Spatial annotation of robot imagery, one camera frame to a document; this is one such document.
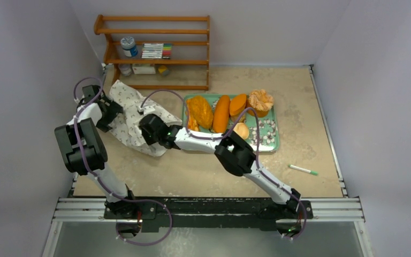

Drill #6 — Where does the pale yellow fake bun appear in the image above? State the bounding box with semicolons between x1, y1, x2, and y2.
233;122;250;140

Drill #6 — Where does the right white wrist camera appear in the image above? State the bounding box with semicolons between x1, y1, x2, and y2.
137;104;156;116

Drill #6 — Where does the small clear jar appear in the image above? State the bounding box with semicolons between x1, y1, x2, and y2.
118;64;133;77

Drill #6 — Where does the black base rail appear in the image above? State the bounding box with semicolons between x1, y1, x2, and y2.
104;196;314;235

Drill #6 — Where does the white small box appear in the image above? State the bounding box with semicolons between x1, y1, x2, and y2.
132;64;156;74

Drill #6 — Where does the wooden shelf rack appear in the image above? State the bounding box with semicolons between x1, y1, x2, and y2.
94;14;211;90

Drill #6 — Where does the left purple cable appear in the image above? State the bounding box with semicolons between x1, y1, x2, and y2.
73;77;173;248

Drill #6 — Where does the green floral tray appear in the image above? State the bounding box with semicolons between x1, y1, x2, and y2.
181;94;280;153

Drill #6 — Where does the orange braided fake bread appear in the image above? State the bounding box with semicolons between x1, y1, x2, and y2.
187;113;200;132

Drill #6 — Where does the pack of coloured markers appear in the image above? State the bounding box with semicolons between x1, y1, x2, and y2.
141;43;172;59

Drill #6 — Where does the blue lidded jar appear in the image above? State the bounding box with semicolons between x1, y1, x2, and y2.
120;36;138;57

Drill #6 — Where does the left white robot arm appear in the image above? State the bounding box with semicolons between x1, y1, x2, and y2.
54;85;138;219

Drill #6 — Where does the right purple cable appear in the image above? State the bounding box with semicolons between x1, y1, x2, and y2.
140;88;308;240

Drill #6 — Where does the purple cable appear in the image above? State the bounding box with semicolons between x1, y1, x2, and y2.
140;88;308;240
73;77;173;248

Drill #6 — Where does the small brown fake bread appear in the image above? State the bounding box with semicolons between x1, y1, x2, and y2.
230;115;246;123

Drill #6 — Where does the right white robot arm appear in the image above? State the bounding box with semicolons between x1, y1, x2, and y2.
139;114;304;218

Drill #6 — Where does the white patterned paper bag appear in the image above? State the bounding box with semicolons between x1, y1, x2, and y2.
109;80;181;157

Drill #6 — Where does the green white pen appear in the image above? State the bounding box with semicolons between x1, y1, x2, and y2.
288;164;318;176

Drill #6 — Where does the orange oval fake bread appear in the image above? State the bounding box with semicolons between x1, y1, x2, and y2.
229;94;247;116

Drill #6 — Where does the yellow grey sharpener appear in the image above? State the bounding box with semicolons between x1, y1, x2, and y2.
157;65;170;76

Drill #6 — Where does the long orange fake baguette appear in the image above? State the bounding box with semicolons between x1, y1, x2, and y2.
212;95;231;133

